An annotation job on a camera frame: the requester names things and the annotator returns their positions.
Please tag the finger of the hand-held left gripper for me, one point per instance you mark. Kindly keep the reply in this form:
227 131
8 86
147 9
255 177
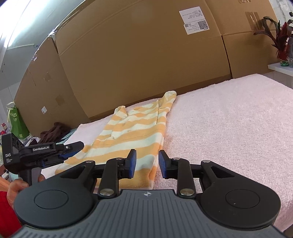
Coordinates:
71 146
56 159

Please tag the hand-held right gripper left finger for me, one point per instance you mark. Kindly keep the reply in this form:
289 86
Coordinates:
132 163

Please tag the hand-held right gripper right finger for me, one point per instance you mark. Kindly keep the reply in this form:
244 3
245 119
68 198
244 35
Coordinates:
163 163

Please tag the orange striped shirt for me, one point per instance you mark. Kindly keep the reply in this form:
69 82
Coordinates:
132 132

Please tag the person's left forearm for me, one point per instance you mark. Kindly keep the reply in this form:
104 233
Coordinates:
5 212

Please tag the person's left hand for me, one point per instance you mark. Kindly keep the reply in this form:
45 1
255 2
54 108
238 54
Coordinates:
17 187

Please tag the teal cloth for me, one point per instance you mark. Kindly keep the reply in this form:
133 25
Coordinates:
68 136

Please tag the dark striped cloth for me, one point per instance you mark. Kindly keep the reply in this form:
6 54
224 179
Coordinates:
32 141

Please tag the dark brown cloth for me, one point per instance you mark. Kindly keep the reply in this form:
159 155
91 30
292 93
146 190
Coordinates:
55 132

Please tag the green paper bag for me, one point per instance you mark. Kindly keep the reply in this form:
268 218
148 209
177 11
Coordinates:
16 121

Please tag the small white label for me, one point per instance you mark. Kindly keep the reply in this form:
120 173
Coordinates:
44 109

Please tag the cardboard box with small label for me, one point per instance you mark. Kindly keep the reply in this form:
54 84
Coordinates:
45 87

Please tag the pink towel blanket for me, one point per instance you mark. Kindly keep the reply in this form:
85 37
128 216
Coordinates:
229 125

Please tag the large cardboard box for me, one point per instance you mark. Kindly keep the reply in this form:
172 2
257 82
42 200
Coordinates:
137 68

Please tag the white label with square code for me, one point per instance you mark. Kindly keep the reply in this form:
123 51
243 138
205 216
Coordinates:
196 27

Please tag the cardboard box with clear tape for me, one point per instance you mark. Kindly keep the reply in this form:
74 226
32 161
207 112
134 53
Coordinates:
247 50

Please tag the white side table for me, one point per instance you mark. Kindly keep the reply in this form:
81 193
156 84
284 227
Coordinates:
281 69

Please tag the white shipping label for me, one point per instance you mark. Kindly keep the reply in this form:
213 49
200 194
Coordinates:
191 14

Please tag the clear tape patch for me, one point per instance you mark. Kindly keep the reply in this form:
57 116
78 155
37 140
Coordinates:
253 20

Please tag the red-leaf potted plant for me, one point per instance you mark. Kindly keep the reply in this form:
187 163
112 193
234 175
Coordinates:
281 39

